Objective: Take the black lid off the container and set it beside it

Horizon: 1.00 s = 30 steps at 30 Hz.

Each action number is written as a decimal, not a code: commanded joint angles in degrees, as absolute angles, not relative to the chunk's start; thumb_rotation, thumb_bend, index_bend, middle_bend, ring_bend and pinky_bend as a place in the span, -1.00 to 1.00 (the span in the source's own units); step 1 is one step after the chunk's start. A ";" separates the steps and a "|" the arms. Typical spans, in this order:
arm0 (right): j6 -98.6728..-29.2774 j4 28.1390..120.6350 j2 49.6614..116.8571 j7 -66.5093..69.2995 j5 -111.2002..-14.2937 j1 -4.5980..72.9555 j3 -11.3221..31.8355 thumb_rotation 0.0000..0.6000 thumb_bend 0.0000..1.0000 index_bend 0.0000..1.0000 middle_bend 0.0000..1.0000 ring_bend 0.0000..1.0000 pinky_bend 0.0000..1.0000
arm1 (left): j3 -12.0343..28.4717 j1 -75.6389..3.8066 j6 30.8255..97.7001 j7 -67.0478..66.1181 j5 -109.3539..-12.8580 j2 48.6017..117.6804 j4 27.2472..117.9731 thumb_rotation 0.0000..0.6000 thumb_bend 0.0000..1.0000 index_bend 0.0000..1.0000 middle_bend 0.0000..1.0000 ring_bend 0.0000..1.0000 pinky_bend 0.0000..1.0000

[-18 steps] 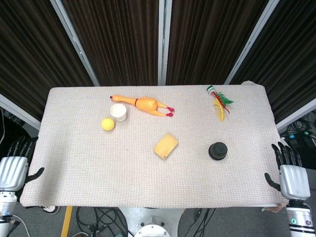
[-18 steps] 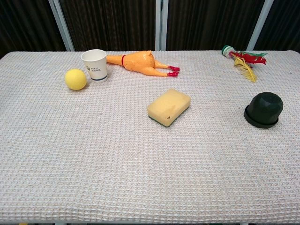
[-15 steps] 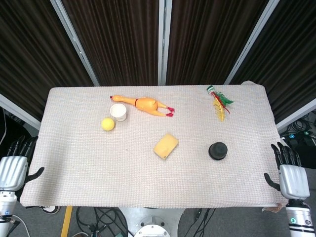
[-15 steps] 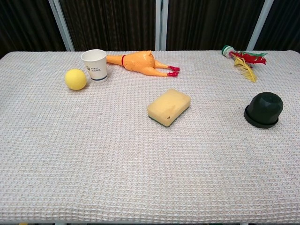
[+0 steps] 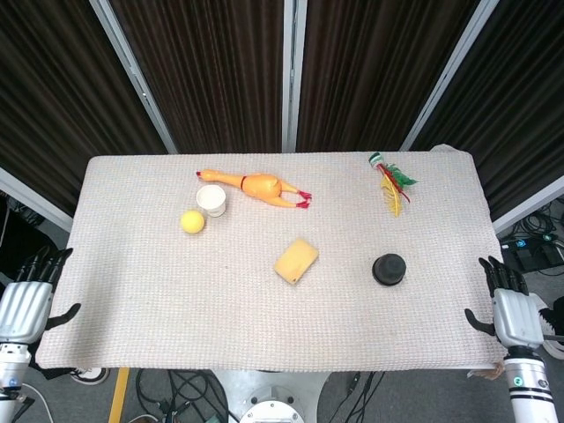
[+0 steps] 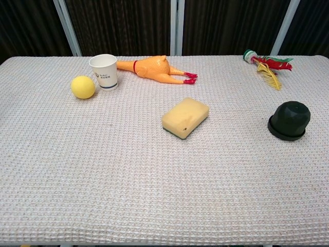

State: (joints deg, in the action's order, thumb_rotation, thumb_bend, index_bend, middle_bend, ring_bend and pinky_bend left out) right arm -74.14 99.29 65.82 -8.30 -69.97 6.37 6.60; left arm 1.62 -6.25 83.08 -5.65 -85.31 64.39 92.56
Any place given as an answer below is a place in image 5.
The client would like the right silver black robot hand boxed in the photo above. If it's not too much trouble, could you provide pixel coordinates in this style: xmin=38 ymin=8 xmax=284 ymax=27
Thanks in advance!
xmin=464 ymin=256 xmax=545 ymax=349

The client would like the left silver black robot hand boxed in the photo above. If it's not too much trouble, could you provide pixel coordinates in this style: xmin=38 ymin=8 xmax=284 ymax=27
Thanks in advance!
xmin=0 ymin=246 xmax=83 ymax=345

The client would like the black round object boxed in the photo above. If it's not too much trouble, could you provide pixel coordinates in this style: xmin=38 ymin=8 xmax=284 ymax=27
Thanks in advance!
xmin=371 ymin=253 xmax=408 ymax=289

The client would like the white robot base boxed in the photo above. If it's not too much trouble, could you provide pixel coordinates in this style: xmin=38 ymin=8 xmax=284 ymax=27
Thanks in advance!
xmin=210 ymin=368 xmax=337 ymax=423

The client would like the white paper cup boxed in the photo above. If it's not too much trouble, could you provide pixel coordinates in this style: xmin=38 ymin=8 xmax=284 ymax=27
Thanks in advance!
xmin=196 ymin=184 xmax=229 ymax=219

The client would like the white black sneaker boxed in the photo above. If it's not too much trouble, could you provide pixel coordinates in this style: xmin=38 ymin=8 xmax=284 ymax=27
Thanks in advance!
xmin=69 ymin=366 xmax=111 ymax=387
xmin=536 ymin=296 xmax=564 ymax=363

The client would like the yellow floor tape strip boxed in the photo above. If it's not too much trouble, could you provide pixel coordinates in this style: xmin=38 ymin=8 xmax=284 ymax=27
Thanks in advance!
xmin=107 ymin=367 xmax=131 ymax=423

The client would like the feather shuttlecock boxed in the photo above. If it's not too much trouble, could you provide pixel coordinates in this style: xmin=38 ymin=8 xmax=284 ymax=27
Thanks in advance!
xmin=367 ymin=152 xmax=420 ymax=219

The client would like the yellow foam ball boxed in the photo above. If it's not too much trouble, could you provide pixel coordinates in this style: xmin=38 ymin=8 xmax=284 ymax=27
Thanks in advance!
xmin=180 ymin=210 xmax=206 ymax=235

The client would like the dark brown fabric partition panel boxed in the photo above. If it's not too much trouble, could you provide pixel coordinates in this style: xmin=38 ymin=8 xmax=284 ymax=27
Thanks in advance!
xmin=108 ymin=0 xmax=286 ymax=155
xmin=295 ymin=0 xmax=480 ymax=153
xmin=412 ymin=0 xmax=564 ymax=222
xmin=0 ymin=0 xmax=169 ymax=218

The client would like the yellow sponge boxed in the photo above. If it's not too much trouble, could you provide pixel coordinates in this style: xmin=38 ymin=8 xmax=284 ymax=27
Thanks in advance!
xmin=273 ymin=238 xmax=321 ymax=286

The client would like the beige woven table cloth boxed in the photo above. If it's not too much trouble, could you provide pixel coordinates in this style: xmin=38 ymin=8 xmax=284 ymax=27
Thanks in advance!
xmin=33 ymin=144 xmax=508 ymax=372

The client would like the orange rubber chicken toy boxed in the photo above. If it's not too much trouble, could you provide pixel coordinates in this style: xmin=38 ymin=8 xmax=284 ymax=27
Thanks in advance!
xmin=195 ymin=168 xmax=314 ymax=210

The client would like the grey metal partition rail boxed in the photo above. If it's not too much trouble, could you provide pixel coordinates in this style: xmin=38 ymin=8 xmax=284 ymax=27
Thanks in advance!
xmin=0 ymin=166 xmax=74 ymax=233
xmin=492 ymin=174 xmax=564 ymax=236

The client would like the black cable bundle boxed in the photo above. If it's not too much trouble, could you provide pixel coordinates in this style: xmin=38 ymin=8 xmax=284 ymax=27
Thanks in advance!
xmin=135 ymin=368 xmax=231 ymax=423

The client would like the grey metal partition post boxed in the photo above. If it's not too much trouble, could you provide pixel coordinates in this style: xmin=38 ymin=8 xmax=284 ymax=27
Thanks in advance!
xmin=280 ymin=0 xmax=308 ymax=153
xmin=89 ymin=0 xmax=178 ymax=155
xmin=399 ymin=0 xmax=502 ymax=152

